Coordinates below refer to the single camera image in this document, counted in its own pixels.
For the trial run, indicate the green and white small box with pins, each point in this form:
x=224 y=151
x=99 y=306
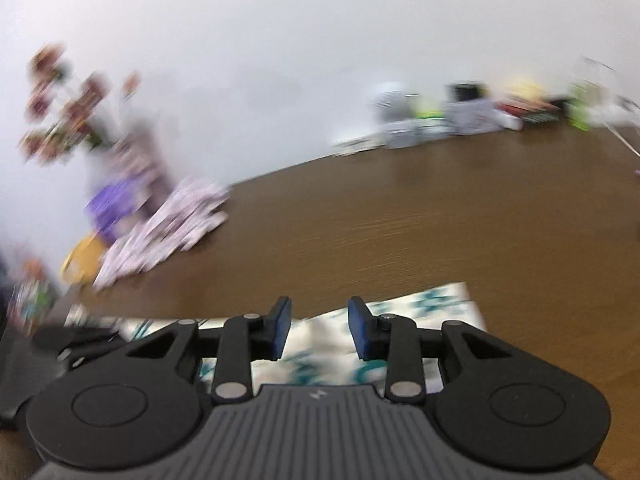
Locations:
x=431 y=121

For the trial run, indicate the dried rose bouquet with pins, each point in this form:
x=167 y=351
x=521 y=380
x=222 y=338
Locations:
x=65 y=110

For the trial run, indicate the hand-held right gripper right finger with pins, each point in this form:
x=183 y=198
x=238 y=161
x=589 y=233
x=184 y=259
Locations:
x=356 y=330

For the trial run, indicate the fuzzy pink vase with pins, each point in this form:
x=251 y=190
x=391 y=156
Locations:
x=140 y=165

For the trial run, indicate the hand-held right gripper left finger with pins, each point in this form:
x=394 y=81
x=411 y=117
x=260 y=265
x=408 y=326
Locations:
x=284 y=330

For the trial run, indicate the grey tin box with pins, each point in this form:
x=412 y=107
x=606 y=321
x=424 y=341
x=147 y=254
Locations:
x=472 y=117

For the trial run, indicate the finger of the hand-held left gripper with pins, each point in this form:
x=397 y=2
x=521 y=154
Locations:
x=80 y=345

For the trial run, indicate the purple tissue pack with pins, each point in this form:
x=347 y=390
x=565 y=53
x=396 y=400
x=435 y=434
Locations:
x=112 y=207

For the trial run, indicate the pink floral cloth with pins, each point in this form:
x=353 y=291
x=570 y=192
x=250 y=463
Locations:
x=165 y=230

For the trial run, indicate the green liquid bottle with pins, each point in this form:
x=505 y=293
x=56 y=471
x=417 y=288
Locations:
x=580 y=107

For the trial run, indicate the yellow round container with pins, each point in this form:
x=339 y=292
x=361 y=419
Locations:
x=522 y=90

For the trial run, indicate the black charger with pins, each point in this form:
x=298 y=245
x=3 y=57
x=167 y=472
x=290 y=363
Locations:
x=467 y=92

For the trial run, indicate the cream dress with teal flowers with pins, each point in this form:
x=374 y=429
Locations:
x=325 y=340

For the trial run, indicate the yellow mug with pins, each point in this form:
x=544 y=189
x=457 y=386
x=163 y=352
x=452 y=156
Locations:
x=82 y=260

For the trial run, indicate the black and red box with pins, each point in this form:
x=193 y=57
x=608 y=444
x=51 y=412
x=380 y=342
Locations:
x=542 y=117

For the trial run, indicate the white robot-shaped speaker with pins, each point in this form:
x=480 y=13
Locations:
x=392 y=110

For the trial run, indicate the clear rack with small items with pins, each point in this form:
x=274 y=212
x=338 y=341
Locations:
x=27 y=295

